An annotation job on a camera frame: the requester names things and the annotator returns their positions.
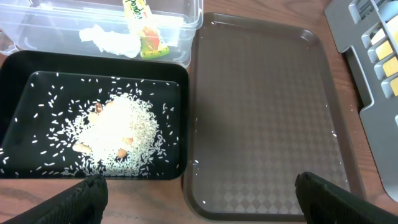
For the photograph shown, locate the white tissue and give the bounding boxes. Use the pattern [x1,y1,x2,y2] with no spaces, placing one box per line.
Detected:
[79,25,141,58]

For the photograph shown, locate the yellow plate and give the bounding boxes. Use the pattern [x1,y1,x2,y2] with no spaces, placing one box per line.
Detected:
[371,28,397,98]

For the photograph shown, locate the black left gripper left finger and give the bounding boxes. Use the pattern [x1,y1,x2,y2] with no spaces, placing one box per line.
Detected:
[4,175,108,224]

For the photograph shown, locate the black food waste tray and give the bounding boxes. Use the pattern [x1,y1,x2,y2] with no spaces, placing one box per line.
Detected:
[1,51,189,180]

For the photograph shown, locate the green pandan cake wrapper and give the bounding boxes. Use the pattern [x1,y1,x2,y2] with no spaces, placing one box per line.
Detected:
[123,0,170,59]

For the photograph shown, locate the grey plastic dishwasher rack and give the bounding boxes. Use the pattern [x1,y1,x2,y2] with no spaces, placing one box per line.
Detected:
[325,0,397,200]

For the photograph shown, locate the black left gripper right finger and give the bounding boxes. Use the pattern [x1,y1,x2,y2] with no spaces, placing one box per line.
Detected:
[295,172,397,224]

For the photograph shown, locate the dark brown serving tray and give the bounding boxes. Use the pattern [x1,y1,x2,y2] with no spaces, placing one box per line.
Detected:
[183,12,365,222]

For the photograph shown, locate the pile of white rice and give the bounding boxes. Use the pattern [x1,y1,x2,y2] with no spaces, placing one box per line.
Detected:
[0,72,181,178]

